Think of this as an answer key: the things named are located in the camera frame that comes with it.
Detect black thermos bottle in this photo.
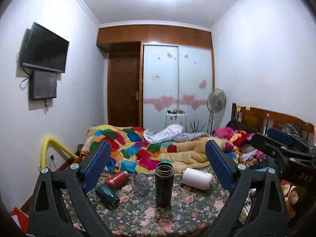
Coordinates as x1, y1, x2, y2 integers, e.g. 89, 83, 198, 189
155, 162, 175, 208

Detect dark green cup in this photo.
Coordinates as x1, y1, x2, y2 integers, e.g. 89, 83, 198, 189
96, 184, 120, 207

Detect red thermos cup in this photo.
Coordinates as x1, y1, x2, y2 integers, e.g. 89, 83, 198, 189
104, 171, 129, 190

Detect white thermos cup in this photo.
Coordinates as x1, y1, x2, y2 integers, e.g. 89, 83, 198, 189
181, 168, 213, 190

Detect clear plastic cup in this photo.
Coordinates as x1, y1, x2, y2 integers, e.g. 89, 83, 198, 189
134, 173, 150, 196

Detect person's hand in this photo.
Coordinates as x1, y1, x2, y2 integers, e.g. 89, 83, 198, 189
285, 186, 299, 219

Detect wooden headboard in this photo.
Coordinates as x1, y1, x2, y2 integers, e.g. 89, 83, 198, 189
231, 103, 315, 141

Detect red bag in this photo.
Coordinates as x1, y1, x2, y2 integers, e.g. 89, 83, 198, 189
10, 207, 29, 233

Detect red plush toy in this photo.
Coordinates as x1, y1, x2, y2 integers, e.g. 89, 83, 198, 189
229, 130, 253, 147

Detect standing electric fan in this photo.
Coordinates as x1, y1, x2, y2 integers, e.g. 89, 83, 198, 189
207, 88, 227, 134

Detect yellow foam tube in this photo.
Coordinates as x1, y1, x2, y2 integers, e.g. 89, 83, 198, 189
39, 136, 78, 170

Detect white bedside cabinet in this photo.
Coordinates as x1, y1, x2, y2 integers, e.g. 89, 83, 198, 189
166, 112, 186, 130

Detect floral bed sheet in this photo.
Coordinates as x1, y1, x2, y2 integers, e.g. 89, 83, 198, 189
87, 176, 229, 236

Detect grey white crumpled cloth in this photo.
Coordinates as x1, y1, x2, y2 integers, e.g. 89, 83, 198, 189
143, 124, 209, 143

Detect colorful patchwork quilt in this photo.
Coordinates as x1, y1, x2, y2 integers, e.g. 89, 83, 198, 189
80, 125, 241, 174

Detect frosted sliding wardrobe doors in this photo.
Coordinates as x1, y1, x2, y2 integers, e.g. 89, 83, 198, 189
142, 44, 213, 133

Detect wooden overhead cabinets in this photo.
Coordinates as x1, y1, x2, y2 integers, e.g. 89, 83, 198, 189
96, 25, 213, 50

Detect brown wooden door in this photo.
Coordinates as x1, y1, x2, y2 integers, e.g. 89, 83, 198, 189
107, 53, 140, 127

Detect small wall-mounted monitor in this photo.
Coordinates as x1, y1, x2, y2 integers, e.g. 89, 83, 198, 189
28, 71, 57, 101

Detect wall-mounted black television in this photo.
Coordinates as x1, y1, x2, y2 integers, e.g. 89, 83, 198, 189
20, 22, 69, 73

